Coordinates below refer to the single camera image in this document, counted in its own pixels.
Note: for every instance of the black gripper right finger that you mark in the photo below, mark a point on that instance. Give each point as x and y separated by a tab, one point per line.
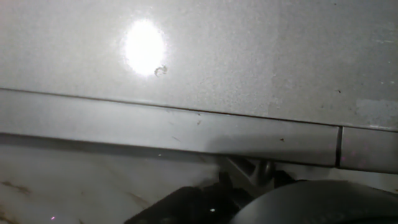
283	180

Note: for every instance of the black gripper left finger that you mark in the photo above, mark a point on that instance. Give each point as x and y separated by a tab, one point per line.
192	202

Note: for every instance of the silver microwave oven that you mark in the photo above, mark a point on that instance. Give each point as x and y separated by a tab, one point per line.
186	46

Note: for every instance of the marble pattern table mat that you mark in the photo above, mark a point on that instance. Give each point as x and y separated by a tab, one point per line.
62	186

